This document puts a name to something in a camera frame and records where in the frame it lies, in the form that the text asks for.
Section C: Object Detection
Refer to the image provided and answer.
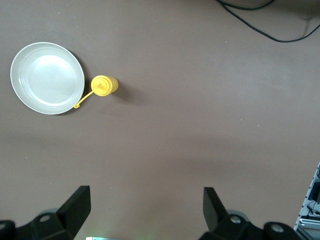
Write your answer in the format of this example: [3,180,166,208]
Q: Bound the long black table cable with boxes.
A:
[215,0,320,43]
[219,0,275,11]

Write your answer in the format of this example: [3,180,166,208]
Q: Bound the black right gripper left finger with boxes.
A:
[0,185,91,240]

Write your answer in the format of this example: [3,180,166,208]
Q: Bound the beige plate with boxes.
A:
[9,41,86,116]

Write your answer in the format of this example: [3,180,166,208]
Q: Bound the yellow mustard squeeze bottle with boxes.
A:
[73,75,120,110]

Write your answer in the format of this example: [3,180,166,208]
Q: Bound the aluminium frame profile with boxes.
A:
[292,161,320,240]

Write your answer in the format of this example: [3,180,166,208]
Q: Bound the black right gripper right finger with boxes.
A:
[199,186,303,240]

